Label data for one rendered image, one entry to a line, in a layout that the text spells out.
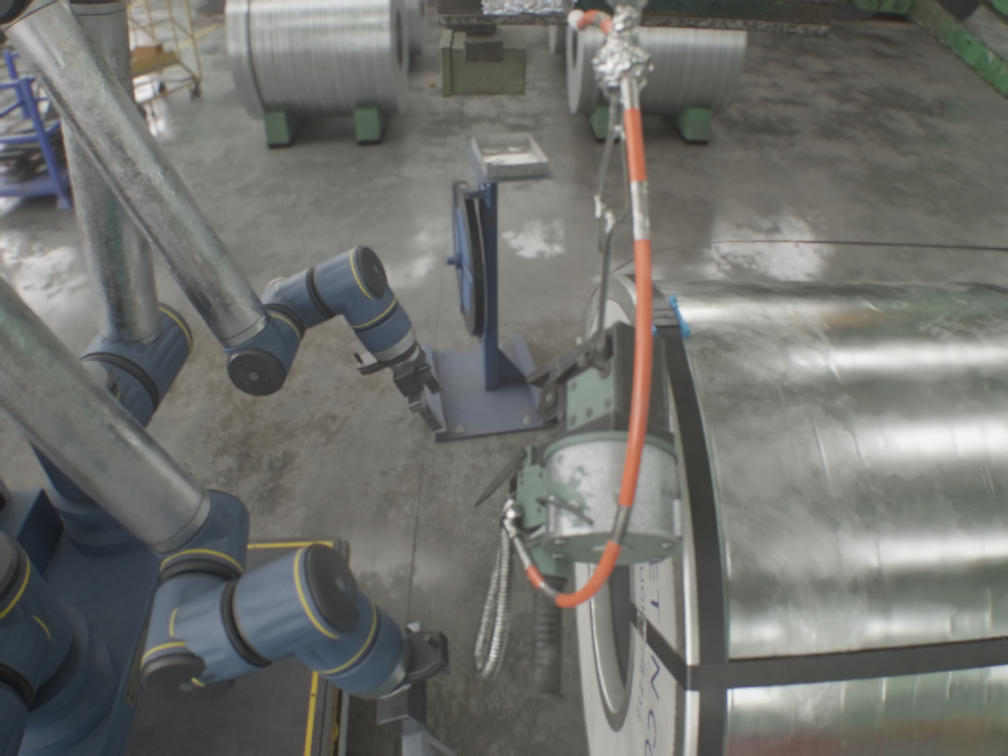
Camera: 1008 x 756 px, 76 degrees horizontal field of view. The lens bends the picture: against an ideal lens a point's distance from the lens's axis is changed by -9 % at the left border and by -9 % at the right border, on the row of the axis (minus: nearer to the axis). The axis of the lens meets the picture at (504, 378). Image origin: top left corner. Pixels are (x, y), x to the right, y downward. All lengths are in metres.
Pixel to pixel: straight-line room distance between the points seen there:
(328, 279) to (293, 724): 1.03
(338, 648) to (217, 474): 2.12
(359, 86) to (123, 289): 4.44
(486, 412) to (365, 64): 3.48
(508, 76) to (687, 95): 4.33
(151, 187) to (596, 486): 0.82
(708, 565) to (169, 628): 0.63
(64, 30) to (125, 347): 0.71
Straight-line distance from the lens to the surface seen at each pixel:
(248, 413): 3.16
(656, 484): 0.72
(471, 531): 2.52
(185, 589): 0.92
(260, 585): 0.82
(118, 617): 1.55
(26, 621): 1.25
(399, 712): 0.97
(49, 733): 1.42
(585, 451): 0.72
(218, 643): 0.85
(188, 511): 0.94
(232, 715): 1.86
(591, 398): 0.77
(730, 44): 5.94
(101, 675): 1.44
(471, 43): 1.73
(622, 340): 0.78
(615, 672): 1.61
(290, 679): 1.86
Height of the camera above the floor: 1.93
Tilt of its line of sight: 38 degrees down
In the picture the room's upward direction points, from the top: straight up
